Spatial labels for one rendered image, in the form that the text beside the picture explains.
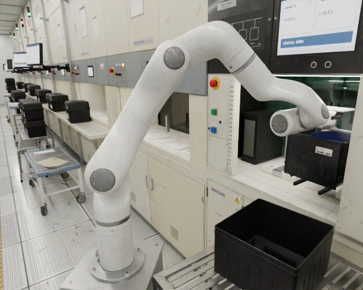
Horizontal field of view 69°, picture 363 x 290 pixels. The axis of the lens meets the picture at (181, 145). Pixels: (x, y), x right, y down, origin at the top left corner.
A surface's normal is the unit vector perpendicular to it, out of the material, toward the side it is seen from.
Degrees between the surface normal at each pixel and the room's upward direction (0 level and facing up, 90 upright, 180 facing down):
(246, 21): 90
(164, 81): 126
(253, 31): 90
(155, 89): 119
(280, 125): 90
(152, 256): 0
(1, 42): 90
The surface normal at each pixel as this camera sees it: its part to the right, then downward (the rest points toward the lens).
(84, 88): 0.57, 0.22
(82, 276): -0.02, -0.96
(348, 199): -0.82, 0.17
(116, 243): 0.34, 0.25
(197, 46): -0.60, 0.58
